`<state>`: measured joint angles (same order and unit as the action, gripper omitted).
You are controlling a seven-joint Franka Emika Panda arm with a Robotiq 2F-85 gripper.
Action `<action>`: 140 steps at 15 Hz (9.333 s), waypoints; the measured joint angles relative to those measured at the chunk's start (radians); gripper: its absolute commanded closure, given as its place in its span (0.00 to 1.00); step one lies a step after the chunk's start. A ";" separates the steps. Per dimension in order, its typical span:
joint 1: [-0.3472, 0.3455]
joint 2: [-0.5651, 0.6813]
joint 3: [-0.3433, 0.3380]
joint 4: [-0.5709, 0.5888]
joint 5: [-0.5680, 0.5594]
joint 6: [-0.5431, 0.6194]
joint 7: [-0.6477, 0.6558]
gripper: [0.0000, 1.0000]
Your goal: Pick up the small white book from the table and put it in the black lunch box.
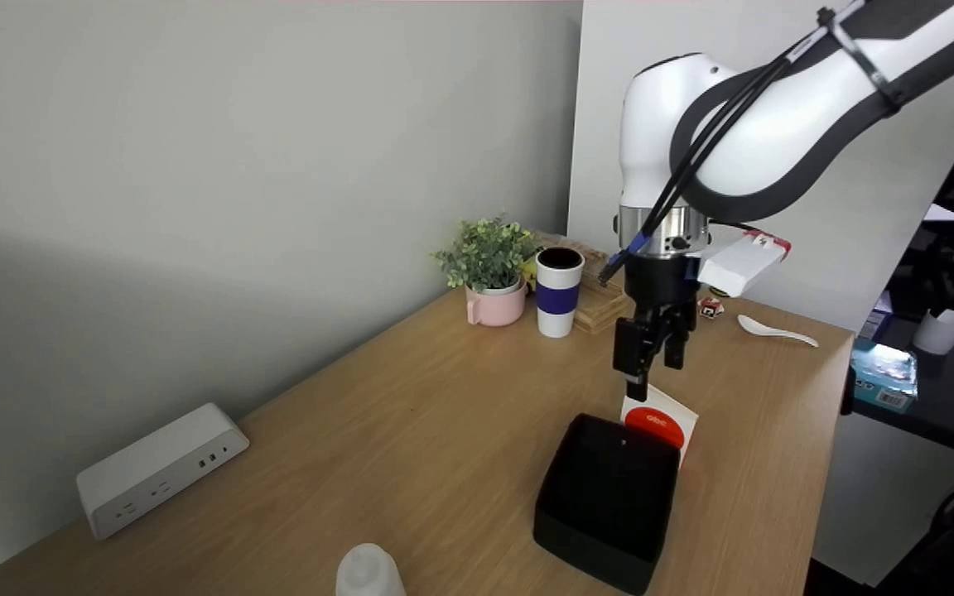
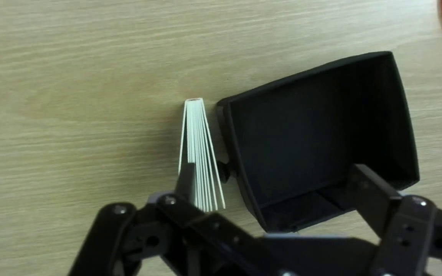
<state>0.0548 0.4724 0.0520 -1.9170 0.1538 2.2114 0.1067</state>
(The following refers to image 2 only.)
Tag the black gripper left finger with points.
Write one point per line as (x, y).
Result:
(189, 241)

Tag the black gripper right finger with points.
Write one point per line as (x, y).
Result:
(408, 227)

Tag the black lunch box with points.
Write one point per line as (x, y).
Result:
(293, 141)

